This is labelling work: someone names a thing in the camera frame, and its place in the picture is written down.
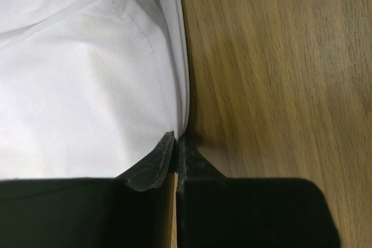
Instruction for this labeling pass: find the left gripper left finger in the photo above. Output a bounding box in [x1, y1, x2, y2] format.
[1, 132, 175, 247]

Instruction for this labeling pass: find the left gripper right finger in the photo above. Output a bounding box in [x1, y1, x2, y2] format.
[176, 138, 340, 247]

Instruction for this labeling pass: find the white t shirt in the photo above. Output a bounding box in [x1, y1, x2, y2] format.
[1, 0, 189, 179]

